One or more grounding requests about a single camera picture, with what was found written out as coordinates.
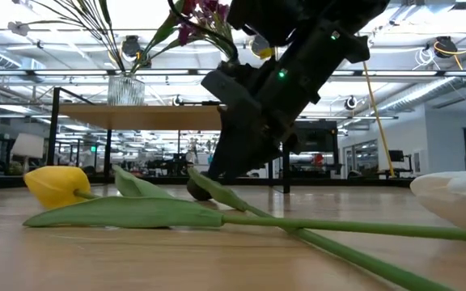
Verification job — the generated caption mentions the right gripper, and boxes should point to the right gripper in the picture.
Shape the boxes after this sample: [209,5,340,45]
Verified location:
[207,56,322,183]

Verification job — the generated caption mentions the clear ribbed glass vase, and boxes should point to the clear ribbed glass vase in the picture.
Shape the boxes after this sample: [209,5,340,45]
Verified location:
[107,74,146,107]

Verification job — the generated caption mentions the purple flower bunch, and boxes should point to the purple flower bunch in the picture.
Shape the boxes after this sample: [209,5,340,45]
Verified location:
[129,0,236,76]

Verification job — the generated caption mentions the large yellow tulip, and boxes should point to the large yellow tulip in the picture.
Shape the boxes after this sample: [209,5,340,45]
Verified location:
[22,164,466,244]

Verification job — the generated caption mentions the grey lavender flower sprig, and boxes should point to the grey lavender flower sprig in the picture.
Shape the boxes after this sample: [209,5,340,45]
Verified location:
[30,0,125,76]

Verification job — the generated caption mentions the white tulip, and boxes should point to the white tulip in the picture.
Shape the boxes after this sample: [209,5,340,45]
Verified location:
[409,171,466,230]

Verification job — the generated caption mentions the white blossom sprig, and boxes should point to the white blossom sprig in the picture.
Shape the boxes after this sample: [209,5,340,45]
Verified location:
[7,18,125,76]

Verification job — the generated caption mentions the wooden shelf black metal legs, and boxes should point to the wooden shelf black metal legs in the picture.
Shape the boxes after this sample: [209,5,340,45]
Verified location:
[45,86,293,195]

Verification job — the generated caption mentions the black monitor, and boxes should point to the black monitor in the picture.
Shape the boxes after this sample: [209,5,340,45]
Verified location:
[293,120,339,165]

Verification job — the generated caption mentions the white lamp shade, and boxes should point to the white lamp shade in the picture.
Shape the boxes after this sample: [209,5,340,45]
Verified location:
[11,133,44,159]

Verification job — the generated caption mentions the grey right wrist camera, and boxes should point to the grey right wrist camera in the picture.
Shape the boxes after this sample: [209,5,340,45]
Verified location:
[199,60,265,120]

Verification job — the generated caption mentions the yellow hanging cable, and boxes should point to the yellow hanging cable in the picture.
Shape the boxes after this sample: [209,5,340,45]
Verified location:
[361,60,396,179]

